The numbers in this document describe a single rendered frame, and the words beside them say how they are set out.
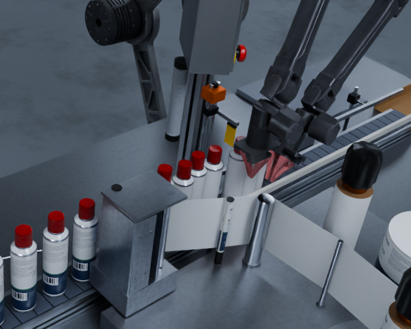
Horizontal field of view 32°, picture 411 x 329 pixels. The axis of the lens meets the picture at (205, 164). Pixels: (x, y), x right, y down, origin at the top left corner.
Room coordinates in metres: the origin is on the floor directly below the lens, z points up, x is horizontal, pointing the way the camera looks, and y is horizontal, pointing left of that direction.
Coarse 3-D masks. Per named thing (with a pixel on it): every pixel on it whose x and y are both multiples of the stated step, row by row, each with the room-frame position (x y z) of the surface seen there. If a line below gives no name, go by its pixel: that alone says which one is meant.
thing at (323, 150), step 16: (400, 112) 2.17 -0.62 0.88; (368, 128) 2.03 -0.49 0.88; (400, 128) 2.07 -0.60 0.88; (336, 144) 1.90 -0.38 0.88; (336, 160) 1.81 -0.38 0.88; (304, 176) 1.70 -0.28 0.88; (272, 192) 1.60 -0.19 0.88; (96, 256) 1.23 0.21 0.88; (80, 288) 1.13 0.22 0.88; (48, 304) 1.07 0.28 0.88; (16, 320) 1.01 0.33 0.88
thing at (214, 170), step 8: (208, 152) 1.44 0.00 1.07; (216, 152) 1.43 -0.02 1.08; (208, 160) 1.44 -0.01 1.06; (216, 160) 1.43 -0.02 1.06; (208, 168) 1.43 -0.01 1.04; (216, 168) 1.43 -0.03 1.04; (208, 176) 1.42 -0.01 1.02; (216, 176) 1.43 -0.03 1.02; (208, 184) 1.42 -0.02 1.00; (216, 184) 1.43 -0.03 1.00; (208, 192) 1.42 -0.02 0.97; (216, 192) 1.43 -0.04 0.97
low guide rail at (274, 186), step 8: (400, 120) 2.05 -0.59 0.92; (408, 120) 2.08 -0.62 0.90; (384, 128) 1.99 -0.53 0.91; (392, 128) 2.01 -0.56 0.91; (368, 136) 1.92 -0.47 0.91; (376, 136) 1.95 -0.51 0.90; (336, 152) 1.80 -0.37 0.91; (344, 152) 1.82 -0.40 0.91; (320, 160) 1.74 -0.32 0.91; (328, 160) 1.76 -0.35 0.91; (304, 168) 1.68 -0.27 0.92; (312, 168) 1.71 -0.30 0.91; (288, 176) 1.63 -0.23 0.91; (296, 176) 1.65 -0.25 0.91; (272, 184) 1.58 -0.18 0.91; (280, 184) 1.60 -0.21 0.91; (256, 192) 1.54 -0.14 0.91; (264, 192) 1.55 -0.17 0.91
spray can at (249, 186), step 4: (252, 164) 1.52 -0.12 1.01; (252, 168) 1.53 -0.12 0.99; (248, 176) 1.52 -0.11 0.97; (256, 176) 1.54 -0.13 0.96; (248, 180) 1.52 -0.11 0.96; (252, 180) 1.53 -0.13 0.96; (256, 180) 1.54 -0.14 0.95; (244, 184) 1.53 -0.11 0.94; (248, 184) 1.52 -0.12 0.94; (252, 184) 1.53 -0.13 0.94; (244, 188) 1.52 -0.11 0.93; (248, 188) 1.52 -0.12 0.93; (252, 188) 1.53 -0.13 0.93; (244, 192) 1.52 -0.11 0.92; (248, 192) 1.53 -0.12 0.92; (252, 192) 1.53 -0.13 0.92
